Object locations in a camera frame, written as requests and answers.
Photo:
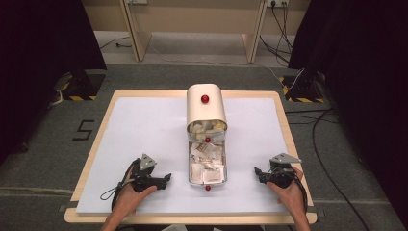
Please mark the cream drawer cabinet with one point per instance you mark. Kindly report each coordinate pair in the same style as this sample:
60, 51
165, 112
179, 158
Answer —
206, 109

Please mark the wooden table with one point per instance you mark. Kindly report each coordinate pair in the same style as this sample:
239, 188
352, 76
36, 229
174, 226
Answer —
96, 128

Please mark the short metal drawer red knob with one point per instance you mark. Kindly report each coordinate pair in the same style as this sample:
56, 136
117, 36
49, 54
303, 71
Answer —
208, 133

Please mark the pile of white paper packets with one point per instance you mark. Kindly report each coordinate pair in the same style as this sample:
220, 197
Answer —
207, 165

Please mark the white table mat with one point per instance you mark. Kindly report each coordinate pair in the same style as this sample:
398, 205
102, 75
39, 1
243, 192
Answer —
154, 134

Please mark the black stand base striped tape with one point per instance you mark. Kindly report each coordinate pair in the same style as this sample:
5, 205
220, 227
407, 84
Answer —
81, 87
303, 90

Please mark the black curtain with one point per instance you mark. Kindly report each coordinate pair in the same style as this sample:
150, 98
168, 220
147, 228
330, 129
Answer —
41, 64
362, 80

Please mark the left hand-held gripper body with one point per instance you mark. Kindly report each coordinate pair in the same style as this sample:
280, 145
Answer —
144, 179

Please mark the person's left hand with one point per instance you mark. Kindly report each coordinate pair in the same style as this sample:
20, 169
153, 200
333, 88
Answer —
130, 197

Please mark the light wooden desk frame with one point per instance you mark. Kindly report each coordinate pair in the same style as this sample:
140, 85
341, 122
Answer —
141, 41

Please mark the person's right hand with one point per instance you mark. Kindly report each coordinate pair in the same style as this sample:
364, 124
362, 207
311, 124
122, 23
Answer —
290, 195

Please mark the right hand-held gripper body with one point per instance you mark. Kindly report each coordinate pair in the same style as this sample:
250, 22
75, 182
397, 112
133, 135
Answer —
280, 174

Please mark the tray of wrapped packets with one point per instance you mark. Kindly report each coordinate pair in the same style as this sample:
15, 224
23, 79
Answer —
208, 163

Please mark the white wall socket strip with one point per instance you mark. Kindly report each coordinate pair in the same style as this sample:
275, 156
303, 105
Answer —
137, 1
277, 2

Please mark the pile of crumpled wrappers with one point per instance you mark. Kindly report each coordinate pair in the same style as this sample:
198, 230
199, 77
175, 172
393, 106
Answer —
207, 127

